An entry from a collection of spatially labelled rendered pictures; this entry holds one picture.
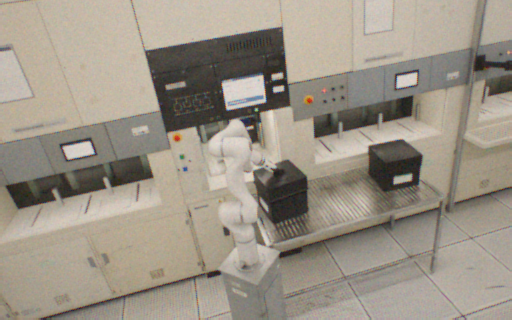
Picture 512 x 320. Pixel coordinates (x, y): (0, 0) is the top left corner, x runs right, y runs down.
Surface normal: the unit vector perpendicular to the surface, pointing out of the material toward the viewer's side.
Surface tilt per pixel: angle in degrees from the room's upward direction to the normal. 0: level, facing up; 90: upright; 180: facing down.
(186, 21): 91
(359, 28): 90
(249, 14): 92
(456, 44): 90
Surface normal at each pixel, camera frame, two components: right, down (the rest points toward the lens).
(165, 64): 0.24, 0.43
